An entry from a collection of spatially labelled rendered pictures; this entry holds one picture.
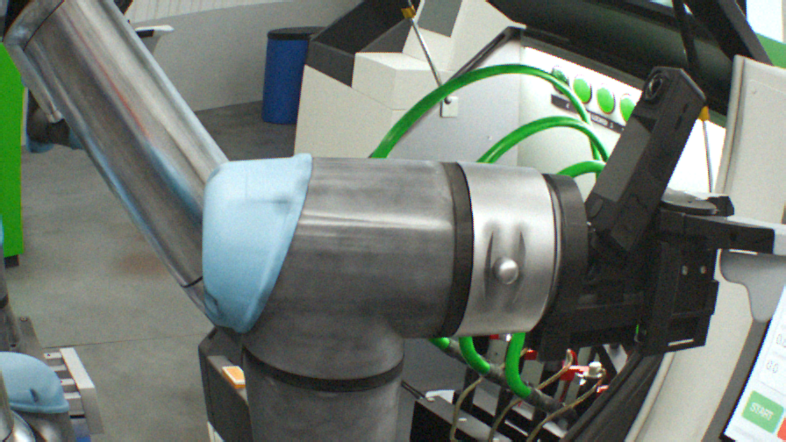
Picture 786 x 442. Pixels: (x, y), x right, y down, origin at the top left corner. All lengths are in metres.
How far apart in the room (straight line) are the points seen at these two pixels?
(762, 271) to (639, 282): 0.10
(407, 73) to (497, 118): 2.42
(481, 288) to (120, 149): 0.22
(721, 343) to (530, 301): 0.52
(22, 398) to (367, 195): 0.34
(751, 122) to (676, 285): 0.49
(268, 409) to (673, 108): 0.25
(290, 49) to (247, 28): 1.05
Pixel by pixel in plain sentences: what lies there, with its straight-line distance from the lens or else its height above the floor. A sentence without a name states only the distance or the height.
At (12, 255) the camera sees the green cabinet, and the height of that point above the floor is 0.08.
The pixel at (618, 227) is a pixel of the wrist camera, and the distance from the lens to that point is 0.44.
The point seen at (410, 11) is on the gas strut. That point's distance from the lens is 1.42.
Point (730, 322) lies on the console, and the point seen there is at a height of 1.26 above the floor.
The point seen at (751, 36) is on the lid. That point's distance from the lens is 0.98.
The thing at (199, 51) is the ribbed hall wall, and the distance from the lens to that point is 7.96.
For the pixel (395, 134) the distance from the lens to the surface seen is 1.06.
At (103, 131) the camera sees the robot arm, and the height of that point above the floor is 1.47.
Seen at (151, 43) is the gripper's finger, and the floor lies 1.42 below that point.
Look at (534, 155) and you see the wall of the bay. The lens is 1.55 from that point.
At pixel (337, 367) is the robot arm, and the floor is 1.40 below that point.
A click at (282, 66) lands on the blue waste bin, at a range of 7.26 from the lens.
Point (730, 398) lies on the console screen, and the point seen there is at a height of 1.18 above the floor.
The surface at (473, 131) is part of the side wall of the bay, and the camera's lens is 1.52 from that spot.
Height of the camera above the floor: 1.58
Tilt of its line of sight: 17 degrees down
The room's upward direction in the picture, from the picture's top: 5 degrees clockwise
